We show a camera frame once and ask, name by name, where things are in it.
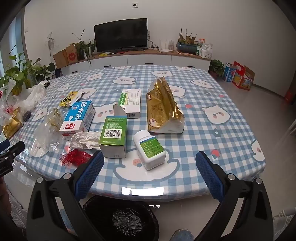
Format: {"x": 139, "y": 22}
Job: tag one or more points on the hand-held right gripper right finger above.
{"x": 209, "y": 178}

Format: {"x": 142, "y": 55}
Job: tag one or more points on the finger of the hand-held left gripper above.
{"x": 5, "y": 168}
{"x": 16, "y": 149}

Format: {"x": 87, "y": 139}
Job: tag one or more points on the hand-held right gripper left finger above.
{"x": 89, "y": 176}

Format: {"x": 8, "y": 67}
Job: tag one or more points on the clear plastic wrapper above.
{"x": 49, "y": 129}

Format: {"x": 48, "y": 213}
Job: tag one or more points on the green medicine box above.
{"x": 113, "y": 134}

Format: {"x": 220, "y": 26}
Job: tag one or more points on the black trash bin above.
{"x": 120, "y": 220}

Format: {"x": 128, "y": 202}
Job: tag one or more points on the white pill bottle green label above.
{"x": 148, "y": 150}

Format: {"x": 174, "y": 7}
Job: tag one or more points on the gold foil packaging bag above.
{"x": 159, "y": 109}

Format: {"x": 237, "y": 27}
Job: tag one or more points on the small gold foil bag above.
{"x": 12, "y": 126}

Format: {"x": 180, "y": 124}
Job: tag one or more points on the small dark grey object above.
{"x": 27, "y": 115}

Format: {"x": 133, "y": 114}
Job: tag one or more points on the crumpled white tissue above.
{"x": 85, "y": 140}

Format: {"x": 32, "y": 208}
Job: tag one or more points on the red printed clear plastic bag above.
{"x": 5, "y": 111}

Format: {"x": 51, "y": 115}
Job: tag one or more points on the white lace cloth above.
{"x": 19, "y": 206}

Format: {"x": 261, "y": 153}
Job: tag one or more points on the white plastic bag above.
{"x": 32, "y": 96}

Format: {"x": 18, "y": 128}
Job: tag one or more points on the blue white milk carton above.
{"x": 77, "y": 115}

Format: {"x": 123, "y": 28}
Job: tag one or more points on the person's shoe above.
{"x": 182, "y": 234}

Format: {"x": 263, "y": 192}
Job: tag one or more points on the yellow snack wrapper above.
{"x": 69, "y": 98}

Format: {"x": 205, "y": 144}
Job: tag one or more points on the green pothos plant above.
{"x": 20, "y": 71}

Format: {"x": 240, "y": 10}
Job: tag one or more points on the blue checkered cat tablecloth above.
{"x": 196, "y": 97}

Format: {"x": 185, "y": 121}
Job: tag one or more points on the white green tablet box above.
{"x": 130, "y": 104}

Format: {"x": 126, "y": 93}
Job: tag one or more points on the blue white bag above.
{"x": 57, "y": 72}

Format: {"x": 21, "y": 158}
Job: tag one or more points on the white chair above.
{"x": 292, "y": 126}

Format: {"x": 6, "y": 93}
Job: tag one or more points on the plain brown cardboard box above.
{"x": 60, "y": 59}

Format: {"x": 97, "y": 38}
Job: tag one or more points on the open colourful cardboard box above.
{"x": 248, "y": 81}

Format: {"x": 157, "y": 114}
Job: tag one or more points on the blue white carton box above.
{"x": 229, "y": 73}

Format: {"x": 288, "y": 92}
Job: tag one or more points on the red colourful gift box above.
{"x": 238, "y": 74}

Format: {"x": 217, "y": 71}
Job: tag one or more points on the cardboard box red print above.
{"x": 71, "y": 54}

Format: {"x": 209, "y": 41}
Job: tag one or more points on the pale dried plant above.
{"x": 49, "y": 42}

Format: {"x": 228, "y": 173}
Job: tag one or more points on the small potted floor plant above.
{"x": 216, "y": 66}

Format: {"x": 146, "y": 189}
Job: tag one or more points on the long leaf potted plant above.
{"x": 83, "y": 48}

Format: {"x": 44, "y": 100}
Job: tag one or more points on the yellow tool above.
{"x": 103, "y": 54}

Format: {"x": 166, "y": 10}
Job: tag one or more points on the small green bottle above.
{"x": 197, "y": 50}

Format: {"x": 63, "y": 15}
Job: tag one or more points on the white sideboard cabinet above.
{"x": 150, "y": 60}

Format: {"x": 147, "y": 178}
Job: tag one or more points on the blue planter with dried stalks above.
{"x": 187, "y": 47}

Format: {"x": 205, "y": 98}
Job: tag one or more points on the white router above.
{"x": 166, "y": 50}

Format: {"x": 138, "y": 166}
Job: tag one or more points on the spray bottle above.
{"x": 202, "y": 42}

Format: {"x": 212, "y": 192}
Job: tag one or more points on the black television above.
{"x": 120, "y": 34}

